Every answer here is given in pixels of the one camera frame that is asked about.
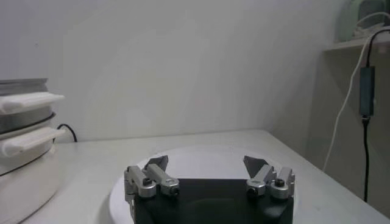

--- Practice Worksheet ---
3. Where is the pale green appliance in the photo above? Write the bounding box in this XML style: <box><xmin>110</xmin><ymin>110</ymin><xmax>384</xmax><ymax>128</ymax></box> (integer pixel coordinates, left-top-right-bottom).
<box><xmin>337</xmin><ymin>0</ymin><xmax>390</xmax><ymax>43</ymax></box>

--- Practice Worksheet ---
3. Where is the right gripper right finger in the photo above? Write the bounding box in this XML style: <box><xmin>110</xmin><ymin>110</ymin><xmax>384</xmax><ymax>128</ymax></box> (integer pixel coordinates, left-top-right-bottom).
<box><xmin>243</xmin><ymin>155</ymin><xmax>296</xmax><ymax>200</ymax></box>

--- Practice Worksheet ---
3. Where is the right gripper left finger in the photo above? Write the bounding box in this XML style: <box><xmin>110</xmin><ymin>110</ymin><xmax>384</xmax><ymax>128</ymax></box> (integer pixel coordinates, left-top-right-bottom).
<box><xmin>124</xmin><ymin>155</ymin><xmax>181</xmax><ymax>202</ymax></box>

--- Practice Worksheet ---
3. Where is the black pot power cord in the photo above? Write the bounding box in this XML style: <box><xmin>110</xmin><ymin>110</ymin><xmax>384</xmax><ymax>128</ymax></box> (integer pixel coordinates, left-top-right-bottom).
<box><xmin>56</xmin><ymin>123</ymin><xmax>79</xmax><ymax>143</ymax></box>

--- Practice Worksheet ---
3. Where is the white side table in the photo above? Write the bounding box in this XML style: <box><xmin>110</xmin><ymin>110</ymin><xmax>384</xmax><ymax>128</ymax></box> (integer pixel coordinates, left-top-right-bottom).
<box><xmin>322</xmin><ymin>29</ymin><xmax>390</xmax><ymax>52</ymax></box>

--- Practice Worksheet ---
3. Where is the cream electric pot base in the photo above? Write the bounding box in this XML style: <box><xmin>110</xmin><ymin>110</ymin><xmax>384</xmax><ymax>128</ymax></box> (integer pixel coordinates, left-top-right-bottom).
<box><xmin>0</xmin><ymin>120</ymin><xmax>66</xmax><ymax>224</ymax></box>

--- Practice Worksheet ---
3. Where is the white round plate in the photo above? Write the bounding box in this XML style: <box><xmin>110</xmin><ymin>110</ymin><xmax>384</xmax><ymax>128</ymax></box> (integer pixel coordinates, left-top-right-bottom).
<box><xmin>108</xmin><ymin>144</ymin><xmax>301</xmax><ymax>224</ymax></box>

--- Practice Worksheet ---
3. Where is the white hanging cable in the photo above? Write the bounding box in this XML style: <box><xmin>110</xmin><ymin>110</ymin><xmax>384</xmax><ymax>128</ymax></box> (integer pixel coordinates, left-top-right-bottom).
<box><xmin>322</xmin><ymin>12</ymin><xmax>390</xmax><ymax>173</ymax></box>

